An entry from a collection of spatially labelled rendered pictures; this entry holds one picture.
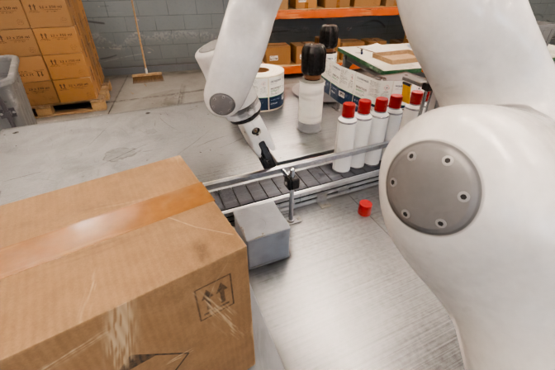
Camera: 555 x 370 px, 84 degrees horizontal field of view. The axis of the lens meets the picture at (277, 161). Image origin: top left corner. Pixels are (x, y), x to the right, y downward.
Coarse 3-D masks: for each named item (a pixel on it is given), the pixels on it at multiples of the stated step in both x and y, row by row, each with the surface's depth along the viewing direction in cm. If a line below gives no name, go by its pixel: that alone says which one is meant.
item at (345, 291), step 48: (0, 144) 115; (48, 144) 115; (96, 144) 115; (144, 144) 115; (192, 144) 115; (240, 144) 115; (0, 192) 90; (336, 240) 74; (384, 240) 74; (288, 288) 63; (336, 288) 63; (384, 288) 63; (288, 336) 55; (336, 336) 55; (384, 336) 55; (432, 336) 55
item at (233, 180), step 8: (376, 144) 88; (384, 144) 88; (344, 152) 84; (352, 152) 84; (360, 152) 85; (304, 160) 80; (312, 160) 80; (320, 160) 81; (328, 160) 82; (272, 168) 77; (280, 168) 77; (288, 168) 78; (296, 168) 79; (240, 176) 74; (248, 176) 74; (256, 176) 75; (264, 176) 76; (208, 184) 71; (216, 184) 72; (224, 184) 73
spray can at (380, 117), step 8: (376, 104) 84; (384, 104) 83; (376, 112) 85; (384, 112) 85; (376, 120) 85; (384, 120) 85; (376, 128) 86; (384, 128) 86; (376, 136) 87; (384, 136) 89; (368, 144) 90; (368, 152) 91; (376, 152) 90; (368, 160) 92; (376, 160) 92
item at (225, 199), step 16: (304, 176) 88; (320, 176) 88; (336, 176) 88; (352, 176) 89; (224, 192) 82; (240, 192) 82; (256, 192) 82; (272, 192) 82; (288, 192) 82; (224, 208) 77
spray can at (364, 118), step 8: (360, 104) 82; (368, 104) 82; (360, 112) 83; (368, 112) 83; (360, 120) 83; (368, 120) 83; (360, 128) 84; (368, 128) 85; (360, 136) 86; (368, 136) 87; (360, 144) 87; (352, 160) 90; (360, 160) 90; (360, 168) 91
